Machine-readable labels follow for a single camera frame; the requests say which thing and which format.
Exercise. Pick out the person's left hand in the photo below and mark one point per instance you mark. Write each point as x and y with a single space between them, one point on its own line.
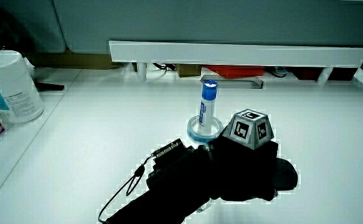
243 174

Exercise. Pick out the black mouse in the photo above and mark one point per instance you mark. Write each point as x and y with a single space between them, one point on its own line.
287 175

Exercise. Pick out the blue tape roll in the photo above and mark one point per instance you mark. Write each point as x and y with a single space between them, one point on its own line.
196 133

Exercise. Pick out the blue and white glue stick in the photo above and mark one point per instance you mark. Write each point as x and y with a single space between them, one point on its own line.
206 109

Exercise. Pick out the grey metal stand base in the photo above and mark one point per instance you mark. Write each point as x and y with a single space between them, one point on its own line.
231 83

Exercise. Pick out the red flat box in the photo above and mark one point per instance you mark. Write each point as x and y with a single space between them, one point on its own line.
234 71

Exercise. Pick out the small brown box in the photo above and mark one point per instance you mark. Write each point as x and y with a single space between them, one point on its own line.
188 70

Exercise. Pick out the white monitor riser shelf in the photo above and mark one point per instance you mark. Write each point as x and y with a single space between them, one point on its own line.
231 55

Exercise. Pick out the brown cardboard box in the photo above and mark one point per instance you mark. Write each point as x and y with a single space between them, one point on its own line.
72 60

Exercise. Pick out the black flat object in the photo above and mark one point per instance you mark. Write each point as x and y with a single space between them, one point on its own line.
49 86

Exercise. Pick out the white wipes canister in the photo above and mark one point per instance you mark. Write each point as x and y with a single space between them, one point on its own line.
11 90

